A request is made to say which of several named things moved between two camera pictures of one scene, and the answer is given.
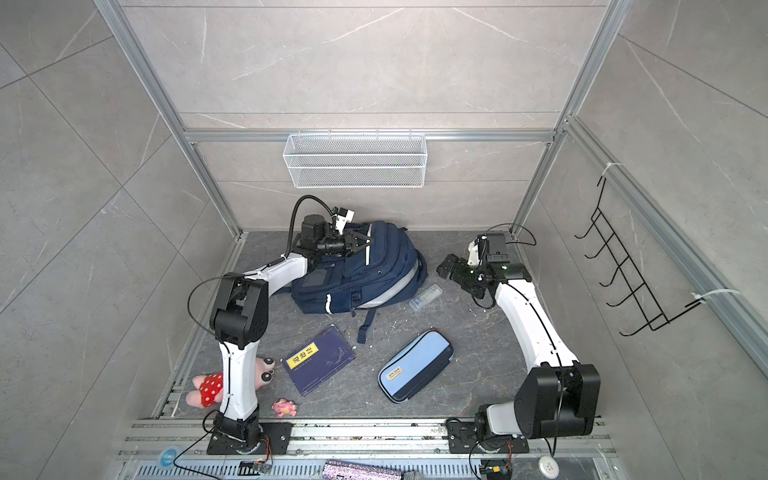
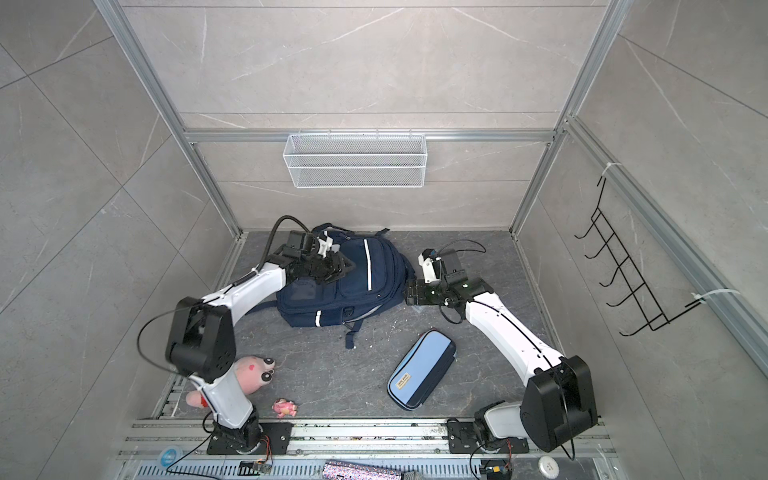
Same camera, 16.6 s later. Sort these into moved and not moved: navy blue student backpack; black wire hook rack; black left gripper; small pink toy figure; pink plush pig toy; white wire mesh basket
Moved: black left gripper; navy blue student backpack
Not moved: pink plush pig toy; small pink toy figure; white wire mesh basket; black wire hook rack
